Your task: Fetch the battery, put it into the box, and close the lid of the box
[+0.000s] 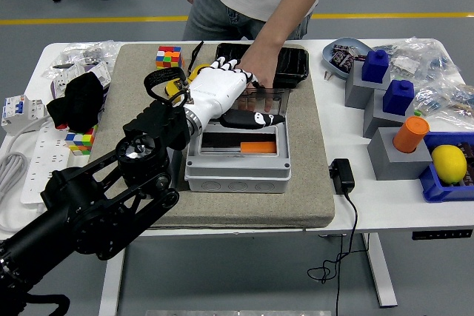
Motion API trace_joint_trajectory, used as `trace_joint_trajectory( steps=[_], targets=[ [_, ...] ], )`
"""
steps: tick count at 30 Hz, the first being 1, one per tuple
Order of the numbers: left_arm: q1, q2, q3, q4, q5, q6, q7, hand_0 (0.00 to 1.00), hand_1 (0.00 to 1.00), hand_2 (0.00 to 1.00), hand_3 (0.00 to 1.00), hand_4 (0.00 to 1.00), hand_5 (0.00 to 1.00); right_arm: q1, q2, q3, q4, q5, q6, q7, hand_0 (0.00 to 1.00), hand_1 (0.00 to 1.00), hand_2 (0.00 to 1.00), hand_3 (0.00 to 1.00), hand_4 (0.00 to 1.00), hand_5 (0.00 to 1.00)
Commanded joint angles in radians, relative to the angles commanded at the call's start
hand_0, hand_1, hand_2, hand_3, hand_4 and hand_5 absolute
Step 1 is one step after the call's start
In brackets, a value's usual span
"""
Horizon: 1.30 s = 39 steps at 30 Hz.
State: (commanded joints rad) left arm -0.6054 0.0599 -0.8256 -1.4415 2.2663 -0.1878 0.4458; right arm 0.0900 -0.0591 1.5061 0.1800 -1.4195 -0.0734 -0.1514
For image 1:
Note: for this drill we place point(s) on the black crackled plastic tray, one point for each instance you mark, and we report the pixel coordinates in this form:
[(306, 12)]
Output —
[(294, 64)]

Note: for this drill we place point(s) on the white table leg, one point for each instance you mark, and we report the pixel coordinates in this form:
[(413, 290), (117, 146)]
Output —
[(381, 275), (111, 290)]

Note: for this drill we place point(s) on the colourful puzzle cube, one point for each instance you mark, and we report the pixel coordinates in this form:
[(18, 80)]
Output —
[(168, 57), (79, 142)]

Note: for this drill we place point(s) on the dark snack packets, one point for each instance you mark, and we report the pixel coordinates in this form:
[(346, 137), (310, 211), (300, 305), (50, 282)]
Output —
[(342, 58)]

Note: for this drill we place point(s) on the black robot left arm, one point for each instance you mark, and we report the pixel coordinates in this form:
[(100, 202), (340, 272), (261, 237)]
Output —
[(92, 212)]

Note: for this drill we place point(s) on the person's left hand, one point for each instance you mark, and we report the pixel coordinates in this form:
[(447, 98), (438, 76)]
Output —
[(263, 64)]

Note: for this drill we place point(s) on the grey electrical junction box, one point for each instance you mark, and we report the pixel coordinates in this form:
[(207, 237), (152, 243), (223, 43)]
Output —
[(237, 184)]

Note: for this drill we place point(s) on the smoky transparent box lid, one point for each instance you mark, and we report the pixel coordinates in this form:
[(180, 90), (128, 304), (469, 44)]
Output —
[(277, 103)]

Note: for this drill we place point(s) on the white circuit breaker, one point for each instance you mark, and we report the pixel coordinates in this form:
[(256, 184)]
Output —
[(22, 109)]

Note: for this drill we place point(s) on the blue plastic block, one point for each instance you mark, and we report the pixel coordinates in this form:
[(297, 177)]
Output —
[(376, 68), (398, 99)]

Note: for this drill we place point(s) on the person's left forearm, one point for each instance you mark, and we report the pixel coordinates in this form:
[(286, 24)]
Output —
[(292, 9)]

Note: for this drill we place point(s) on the grey block holder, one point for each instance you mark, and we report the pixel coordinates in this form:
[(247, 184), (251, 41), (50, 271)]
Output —
[(357, 94), (392, 168), (374, 120)]

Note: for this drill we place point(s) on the blue plastic bin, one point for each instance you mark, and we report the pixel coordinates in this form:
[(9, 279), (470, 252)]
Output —
[(433, 186)]

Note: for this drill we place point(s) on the yellow lemon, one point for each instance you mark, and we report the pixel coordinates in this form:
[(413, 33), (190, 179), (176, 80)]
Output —
[(448, 164)]

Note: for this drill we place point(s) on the white power strip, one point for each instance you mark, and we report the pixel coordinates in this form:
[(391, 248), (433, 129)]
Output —
[(46, 153)]

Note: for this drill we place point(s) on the light blue bowl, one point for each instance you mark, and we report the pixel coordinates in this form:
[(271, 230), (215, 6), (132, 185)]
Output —
[(327, 61)]

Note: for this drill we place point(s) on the orange cylinder battery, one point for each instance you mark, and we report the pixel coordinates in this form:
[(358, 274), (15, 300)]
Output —
[(259, 147), (409, 134)]

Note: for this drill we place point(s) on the small metal pins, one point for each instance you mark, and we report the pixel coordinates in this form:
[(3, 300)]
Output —
[(327, 74)]

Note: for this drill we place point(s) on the white socket package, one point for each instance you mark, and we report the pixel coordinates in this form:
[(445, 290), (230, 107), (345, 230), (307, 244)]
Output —
[(61, 81)]

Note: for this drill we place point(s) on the black table control panel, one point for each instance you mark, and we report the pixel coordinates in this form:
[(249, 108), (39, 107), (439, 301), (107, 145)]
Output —
[(442, 234)]

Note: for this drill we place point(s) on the grey-brown fabric mat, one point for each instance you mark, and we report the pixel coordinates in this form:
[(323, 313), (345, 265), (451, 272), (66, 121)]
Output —
[(240, 208)]

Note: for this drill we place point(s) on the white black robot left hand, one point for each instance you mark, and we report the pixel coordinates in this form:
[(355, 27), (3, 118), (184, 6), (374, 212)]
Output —
[(215, 94)]

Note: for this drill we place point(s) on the dark cylinders in bin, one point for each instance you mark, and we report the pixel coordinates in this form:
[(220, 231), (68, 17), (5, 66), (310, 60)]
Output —
[(469, 153)]

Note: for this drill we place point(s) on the yellow tape measure black label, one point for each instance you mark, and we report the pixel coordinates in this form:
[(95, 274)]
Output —
[(198, 70)]

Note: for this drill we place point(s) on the black power adapter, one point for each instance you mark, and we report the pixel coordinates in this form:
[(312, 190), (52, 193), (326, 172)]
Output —
[(342, 177)]

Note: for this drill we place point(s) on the black cloth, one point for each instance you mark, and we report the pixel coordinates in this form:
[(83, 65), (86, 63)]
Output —
[(79, 101)]

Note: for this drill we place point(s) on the clear bag of parts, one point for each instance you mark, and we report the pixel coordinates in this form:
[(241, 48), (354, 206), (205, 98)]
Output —
[(414, 57), (92, 53), (444, 101)]

